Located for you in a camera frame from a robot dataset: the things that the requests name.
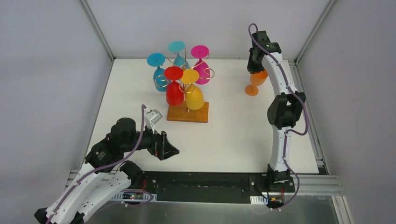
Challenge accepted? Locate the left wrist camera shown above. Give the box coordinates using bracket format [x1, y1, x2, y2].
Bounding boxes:
[144, 108, 163, 133]

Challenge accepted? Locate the blue wine glass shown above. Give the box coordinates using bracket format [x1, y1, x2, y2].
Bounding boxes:
[147, 53, 169, 92]

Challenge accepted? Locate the teal wine glass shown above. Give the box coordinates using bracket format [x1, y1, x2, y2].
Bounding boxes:
[168, 41, 190, 69]

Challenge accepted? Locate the wooden rack base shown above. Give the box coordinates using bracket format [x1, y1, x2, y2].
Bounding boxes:
[167, 101, 209, 123]

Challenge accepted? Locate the orange wine glass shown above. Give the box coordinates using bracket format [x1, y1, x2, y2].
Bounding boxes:
[245, 70, 268, 96]

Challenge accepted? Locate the right controller board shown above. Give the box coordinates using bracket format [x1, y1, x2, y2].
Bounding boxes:
[267, 197, 284, 209]

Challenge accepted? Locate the magenta wine glass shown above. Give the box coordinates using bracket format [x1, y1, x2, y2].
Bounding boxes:
[191, 45, 211, 85]

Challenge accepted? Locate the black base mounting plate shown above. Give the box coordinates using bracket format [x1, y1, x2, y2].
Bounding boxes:
[131, 171, 295, 203]

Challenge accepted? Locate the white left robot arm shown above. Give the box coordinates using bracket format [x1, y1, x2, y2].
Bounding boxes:
[34, 118, 180, 224]

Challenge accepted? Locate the left controller board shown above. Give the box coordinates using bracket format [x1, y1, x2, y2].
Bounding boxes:
[122, 192, 144, 200]

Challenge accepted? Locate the gold wire rack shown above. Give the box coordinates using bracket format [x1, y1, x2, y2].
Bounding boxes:
[147, 42, 215, 111]

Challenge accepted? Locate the yellow wine glass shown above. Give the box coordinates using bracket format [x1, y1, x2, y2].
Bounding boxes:
[180, 69, 205, 110]

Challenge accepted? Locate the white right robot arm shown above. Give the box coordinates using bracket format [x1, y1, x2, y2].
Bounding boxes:
[247, 31, 306, 192]

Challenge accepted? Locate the controller board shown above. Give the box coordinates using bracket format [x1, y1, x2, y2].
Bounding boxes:
[267, 197, 284, 209]
[122, 192, 144, 200]

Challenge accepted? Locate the red wine glass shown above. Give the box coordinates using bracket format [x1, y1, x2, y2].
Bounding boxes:
[164, 66, 184, 106]

